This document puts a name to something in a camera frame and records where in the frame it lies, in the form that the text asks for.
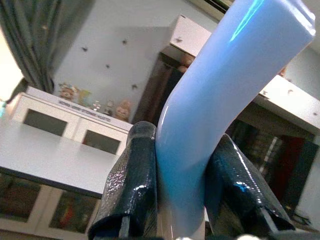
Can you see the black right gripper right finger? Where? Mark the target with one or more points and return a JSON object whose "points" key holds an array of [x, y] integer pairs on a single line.
{"points": [[237, 190]]}

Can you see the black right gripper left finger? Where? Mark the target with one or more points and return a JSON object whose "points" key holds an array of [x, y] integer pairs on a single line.
{"points": [[132, 180]]}

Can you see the dark shelf with books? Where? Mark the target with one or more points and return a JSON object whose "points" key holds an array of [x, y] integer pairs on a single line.
{"points": [[282, 162]]}

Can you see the pink doll figurine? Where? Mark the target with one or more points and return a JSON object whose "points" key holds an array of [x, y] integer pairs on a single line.
{"points": [[123, 110]]}

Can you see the small dark figurine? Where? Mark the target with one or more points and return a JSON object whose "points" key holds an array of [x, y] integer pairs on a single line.
{"points": [[110, 106]]}

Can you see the small glass ornament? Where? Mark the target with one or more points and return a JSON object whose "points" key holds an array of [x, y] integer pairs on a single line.
{"points": [[96, 105]]}

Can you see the white table with dark edge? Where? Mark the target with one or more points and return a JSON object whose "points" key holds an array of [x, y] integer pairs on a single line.
{"points": [[50, 155]]}

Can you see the yellow green figurine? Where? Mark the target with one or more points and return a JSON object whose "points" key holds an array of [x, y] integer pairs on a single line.
{"points": [[85, 98]]}

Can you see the dark tall bookcase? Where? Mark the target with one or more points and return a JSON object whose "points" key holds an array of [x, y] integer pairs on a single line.
{"points": [[157, 87]]}

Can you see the low white glass-door cabinet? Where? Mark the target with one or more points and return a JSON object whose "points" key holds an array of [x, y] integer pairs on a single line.
{"points": [[30, 205]]}

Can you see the colourful figurine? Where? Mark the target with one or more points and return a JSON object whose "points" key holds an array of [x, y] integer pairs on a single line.
{"points": [[68, 92]]}

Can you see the grey curtain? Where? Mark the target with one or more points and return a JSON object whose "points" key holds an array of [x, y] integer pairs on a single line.
{"points": [[32, 40]]}

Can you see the air conditioner unit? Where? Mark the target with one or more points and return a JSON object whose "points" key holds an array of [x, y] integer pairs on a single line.
{"points": [[217, 5]]}

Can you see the white wall cabinet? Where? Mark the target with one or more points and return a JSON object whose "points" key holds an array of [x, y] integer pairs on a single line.
{"points": [[187, 35]]}

